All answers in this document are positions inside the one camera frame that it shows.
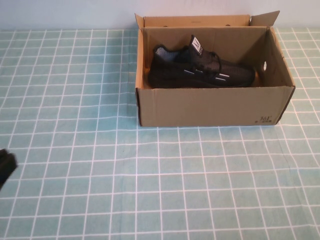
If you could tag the brown cardboard shoe box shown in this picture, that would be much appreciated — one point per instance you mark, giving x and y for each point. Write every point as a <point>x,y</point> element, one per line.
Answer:
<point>212,107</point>

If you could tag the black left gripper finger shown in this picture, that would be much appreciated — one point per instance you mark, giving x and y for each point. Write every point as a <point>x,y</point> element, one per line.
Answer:
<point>3,153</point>
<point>7,170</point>

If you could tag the green white checkered tablecloth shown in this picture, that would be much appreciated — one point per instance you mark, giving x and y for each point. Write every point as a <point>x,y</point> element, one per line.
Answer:
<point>150,175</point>

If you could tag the black knit sneaker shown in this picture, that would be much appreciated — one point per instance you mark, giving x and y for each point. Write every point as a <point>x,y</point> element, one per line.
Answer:
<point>175,75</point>

